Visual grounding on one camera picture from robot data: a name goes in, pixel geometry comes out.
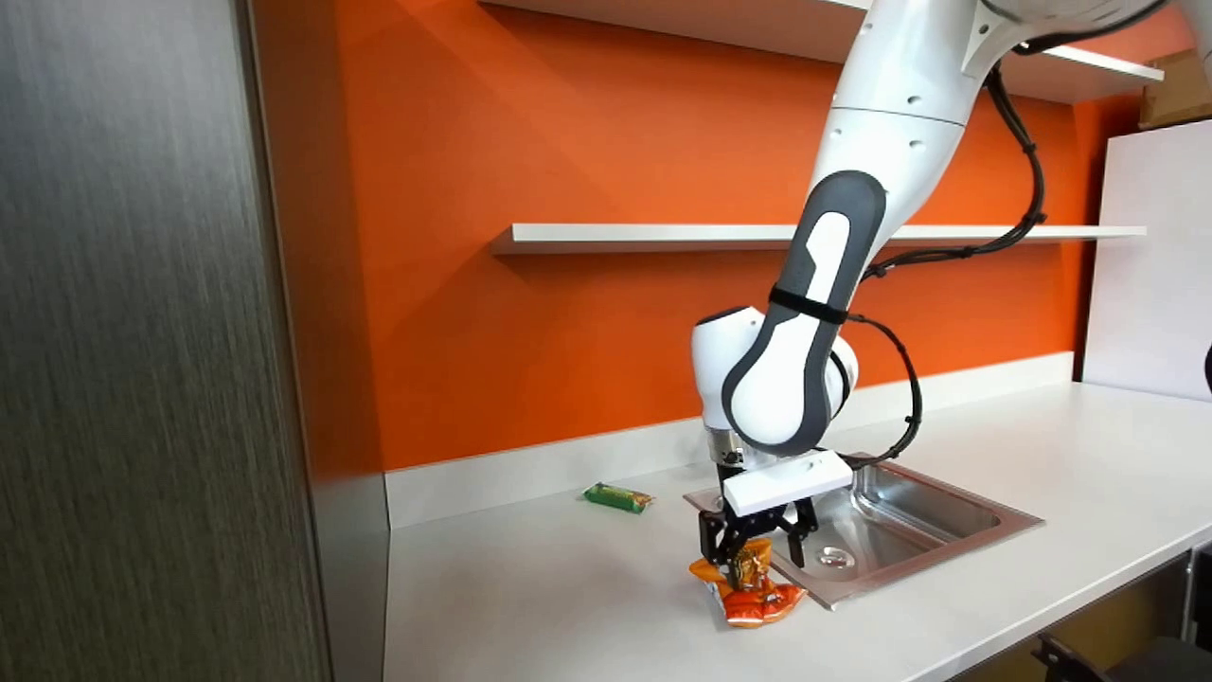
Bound thick white wall shelf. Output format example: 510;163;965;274
479;0;1168;108

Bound stainless steel sink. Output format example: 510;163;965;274
682;450;1045;613

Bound black chair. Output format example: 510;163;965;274
1025;631;1212;682

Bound white board panel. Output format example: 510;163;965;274
1078;118;1212;405

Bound red and orange packet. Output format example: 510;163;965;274
687;535;808;632

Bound cardboard box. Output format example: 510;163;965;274
1139;46;1212;134

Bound thin white wall shelf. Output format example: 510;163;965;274
489;220;1150;261

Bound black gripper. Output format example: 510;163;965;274
696;492;826;594

